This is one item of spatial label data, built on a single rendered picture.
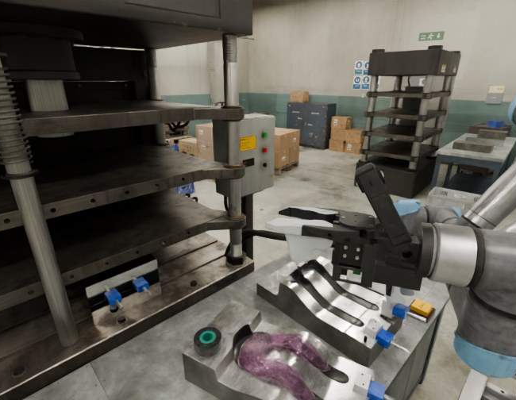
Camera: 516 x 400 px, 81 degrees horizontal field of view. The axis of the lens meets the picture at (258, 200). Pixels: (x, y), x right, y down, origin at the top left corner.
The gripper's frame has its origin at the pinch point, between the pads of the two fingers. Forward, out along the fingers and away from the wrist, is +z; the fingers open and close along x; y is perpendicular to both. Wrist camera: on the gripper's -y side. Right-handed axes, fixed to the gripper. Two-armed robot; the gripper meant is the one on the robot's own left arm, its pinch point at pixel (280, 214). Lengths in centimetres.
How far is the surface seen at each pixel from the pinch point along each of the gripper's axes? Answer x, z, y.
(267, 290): 63, 19, 52
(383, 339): 47, -23, 49
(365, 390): 30, -18, 54
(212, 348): 23, 23, 49
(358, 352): 45, -16, 55
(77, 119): 31, 76, -12
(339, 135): 741, 55, 5
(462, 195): 391, -131, 63
